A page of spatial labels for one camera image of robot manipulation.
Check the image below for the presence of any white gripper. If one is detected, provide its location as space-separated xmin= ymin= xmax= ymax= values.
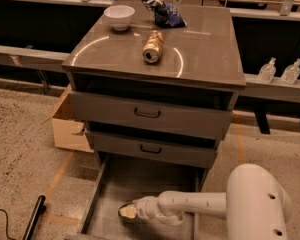
xmin=119 ymin=196 xmax=162 ymax=222

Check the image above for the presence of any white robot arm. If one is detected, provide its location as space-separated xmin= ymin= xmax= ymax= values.
xmin=118 ymin=164 xmax=292 ymax=240

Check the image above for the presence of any grey open bottom drawer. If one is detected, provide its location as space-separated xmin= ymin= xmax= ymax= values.
xmin=64 ymin=155 xmax=198 ymax=240

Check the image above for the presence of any grey middle drawer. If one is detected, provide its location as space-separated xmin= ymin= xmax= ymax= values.
xmin=86 ymin=131 xmax=217 ymax=168

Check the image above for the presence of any grey top drawer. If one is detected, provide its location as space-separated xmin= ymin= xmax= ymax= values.
xmin=69 ymin=91 xmax=232 ymax=141

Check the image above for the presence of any grey drawer cabinet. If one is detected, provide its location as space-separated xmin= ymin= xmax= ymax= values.
xmin=63 ymin=3 xmax=246 ymax=190

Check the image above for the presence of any gold soda can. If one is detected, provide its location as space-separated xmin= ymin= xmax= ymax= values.
xmin=143 ymin=30 xmax=164 ymax=63

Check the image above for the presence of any black pole on floor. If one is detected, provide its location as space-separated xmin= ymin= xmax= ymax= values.
xmin=22 ymin=195 xmax=46 ymax=240

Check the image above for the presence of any cardboard box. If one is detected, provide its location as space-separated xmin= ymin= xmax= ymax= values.
xmin=41 ymin=85 xmax=93 ymax=153

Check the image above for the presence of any white bowl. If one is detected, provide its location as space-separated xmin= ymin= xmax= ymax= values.
xmin=104 ymin=5 xmax=135 ymax=31

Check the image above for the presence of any left clear plastic bottle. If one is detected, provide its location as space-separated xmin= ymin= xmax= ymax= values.
xmin=258 ymin=57 xmax=276 ymax=83

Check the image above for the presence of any blue chip bag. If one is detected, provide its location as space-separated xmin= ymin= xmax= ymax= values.
xmin=141 ymin=0 xmax=187 ymax=28

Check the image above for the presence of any black cable on floor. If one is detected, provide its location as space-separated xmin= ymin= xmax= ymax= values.
xmin=0 ymin=208 xmax=16 ymax=240

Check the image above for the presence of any grey metal shelf rail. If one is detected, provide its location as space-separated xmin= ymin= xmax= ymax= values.
xmin=0 ymin=45 xmax=69 ymax=72

